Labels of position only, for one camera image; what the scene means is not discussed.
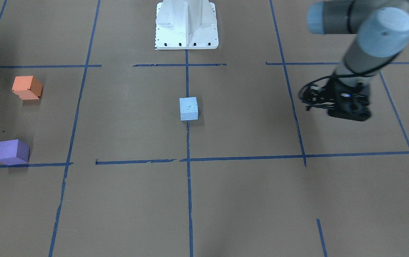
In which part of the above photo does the purple foam block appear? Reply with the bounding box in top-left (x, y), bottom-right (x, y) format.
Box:
top-left (0, 139), bottom-right (30, 166)

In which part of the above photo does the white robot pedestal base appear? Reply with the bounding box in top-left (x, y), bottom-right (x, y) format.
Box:
top-left (155, 0), bottom-right (219, 50)

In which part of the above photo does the orange foam block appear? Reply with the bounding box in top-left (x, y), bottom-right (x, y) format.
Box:
top-left (11, 75), bottom-right (43, 100)

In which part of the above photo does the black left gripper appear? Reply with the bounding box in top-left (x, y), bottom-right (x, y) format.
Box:
top-left (303, 79), bottom-right (371, 122)

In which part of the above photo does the light blue foam block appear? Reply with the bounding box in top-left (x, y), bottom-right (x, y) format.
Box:
top-left (180, 97), bottom-right (199, 121)

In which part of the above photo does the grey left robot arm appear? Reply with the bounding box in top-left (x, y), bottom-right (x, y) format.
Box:
top-left (298, 0), bottom-right (409, 122)

